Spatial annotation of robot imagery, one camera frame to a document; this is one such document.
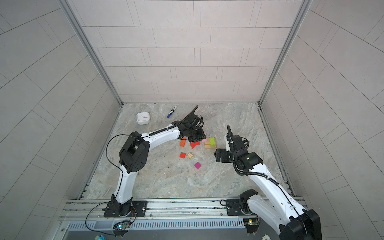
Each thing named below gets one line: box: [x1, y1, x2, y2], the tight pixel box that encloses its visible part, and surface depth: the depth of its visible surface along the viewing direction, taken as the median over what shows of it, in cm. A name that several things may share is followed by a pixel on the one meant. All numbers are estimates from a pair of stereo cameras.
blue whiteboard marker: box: [166, 105, 178, 118], surface depth 111 cm
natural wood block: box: [204, 143, 217, 149], surface depth 94 cm
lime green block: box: [210, 137, 216, 147], surface depth 95 cm
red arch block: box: [190, 141, 201, 149], surface depth 95 cm
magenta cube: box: [194, 162, 202, 170], surface depth 87 cm
